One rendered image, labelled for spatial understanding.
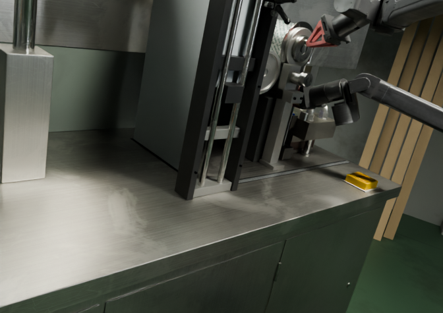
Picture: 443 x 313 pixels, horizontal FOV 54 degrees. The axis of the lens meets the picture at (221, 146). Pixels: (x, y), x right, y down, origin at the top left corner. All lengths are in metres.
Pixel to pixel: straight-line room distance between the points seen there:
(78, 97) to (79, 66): 0.09
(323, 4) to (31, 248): 1.48
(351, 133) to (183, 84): 2.72
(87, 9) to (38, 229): 0.63
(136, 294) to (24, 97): 0.44
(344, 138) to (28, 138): 3.04
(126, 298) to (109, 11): 0.77
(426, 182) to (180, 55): 2.91
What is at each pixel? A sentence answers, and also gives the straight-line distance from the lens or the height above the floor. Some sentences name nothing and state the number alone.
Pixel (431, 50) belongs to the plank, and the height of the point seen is 1.28.
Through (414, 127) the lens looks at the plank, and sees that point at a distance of 3.15.
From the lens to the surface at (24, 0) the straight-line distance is 0.94.
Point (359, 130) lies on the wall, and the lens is 3.70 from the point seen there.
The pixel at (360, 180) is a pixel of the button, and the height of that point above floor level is 0.92.
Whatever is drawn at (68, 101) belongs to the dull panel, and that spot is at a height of 0.99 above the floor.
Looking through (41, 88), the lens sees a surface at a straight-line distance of 0.95.
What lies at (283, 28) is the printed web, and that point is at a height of 1.29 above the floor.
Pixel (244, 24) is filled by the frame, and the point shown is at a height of 1.30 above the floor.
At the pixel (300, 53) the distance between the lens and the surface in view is 1.29.
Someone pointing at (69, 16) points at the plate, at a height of 1.22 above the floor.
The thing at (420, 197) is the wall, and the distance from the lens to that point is 3.81.
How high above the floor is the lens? 1.35
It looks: 19 degrees down
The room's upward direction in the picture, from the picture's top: 12 degrees clockwise
